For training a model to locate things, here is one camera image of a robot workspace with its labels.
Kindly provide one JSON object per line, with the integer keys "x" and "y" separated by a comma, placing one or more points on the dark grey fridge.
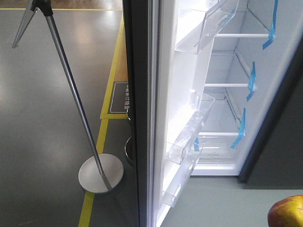
{"x": 203, "y": 75}

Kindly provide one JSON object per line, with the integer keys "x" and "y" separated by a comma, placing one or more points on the red yellow apple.
{"x": 287, "y": 212}

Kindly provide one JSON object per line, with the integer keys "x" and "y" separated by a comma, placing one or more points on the grey floor sign sticker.
{"x": 120, "y": 100}

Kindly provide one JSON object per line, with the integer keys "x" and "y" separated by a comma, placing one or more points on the silver sign stand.
{"x": 101, "y": 173}

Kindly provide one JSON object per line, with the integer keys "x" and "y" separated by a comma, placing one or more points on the chrome stanchion post near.
{"x": 129, "y": 152}

